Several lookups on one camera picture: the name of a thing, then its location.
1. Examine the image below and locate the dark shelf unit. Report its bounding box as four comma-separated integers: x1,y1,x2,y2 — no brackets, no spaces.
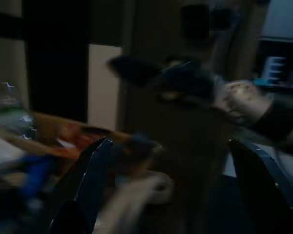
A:
255,35,293,90

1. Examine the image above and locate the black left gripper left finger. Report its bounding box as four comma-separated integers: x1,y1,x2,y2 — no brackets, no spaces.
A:
48,137,114,234

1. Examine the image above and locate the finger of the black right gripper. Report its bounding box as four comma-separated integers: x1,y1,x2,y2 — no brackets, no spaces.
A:
108,55,166,87

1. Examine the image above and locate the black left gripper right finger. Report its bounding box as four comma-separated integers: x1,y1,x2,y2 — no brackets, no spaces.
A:
228,138,293,234

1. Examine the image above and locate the brown trash piece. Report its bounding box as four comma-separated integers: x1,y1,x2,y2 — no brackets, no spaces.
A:
158,107,227,234

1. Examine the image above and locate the clear bottle green label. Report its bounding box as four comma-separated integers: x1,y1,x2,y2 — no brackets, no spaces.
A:
0,81,39,139

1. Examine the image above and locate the cardboard rubbish box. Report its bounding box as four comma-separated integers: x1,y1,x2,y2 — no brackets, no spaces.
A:
26,111,140,161

